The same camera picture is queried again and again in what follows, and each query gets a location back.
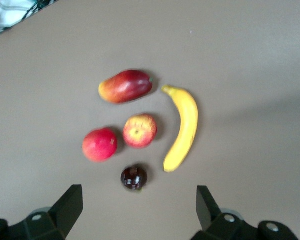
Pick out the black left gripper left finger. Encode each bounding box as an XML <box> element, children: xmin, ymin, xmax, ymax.
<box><xmin>0</xmin><ymin>184</ymin><xmax>84</xmax><ymax>240</ymax></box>

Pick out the red yellow apple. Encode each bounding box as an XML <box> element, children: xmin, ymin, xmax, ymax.
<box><xmin>122</xmin><ymin>113</ymin><xmax>158</xmax><ymax>149</ymax></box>

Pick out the brown table mat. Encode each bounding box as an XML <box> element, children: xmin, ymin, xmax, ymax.
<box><xmin>0</xmin><ymin>0</ymin><xmax>300</xmax><ymax>240</ymax></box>

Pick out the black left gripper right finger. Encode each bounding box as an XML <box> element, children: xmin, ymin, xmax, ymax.
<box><xmin>191</xmin><ymin>185</ymin><xmax>300</xmax><ymax>240</ymax></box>

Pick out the round red fruit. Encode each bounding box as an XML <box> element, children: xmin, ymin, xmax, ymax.
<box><xmin>81</xmin><ymin>127</ymin><xmax>118</xmax><ymax>163</ymax></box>

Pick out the red yellow mango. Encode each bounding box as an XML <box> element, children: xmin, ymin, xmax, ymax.
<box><xmin>98</xmin><ymin>69</ymin><xmax>155</xmax><ymax>105</ymax></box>

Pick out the dark purple mangosteen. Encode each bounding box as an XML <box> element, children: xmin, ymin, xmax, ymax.
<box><xmin>119</xmin><ymin>163</ymin><xmax>149</xmax><ymax>193</ymax></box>

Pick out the yellow banana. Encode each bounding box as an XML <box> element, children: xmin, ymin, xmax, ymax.
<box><xmin>161</xmin><ymin>84</ymin><xmax>199</xmax><ymax>173</ymax></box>

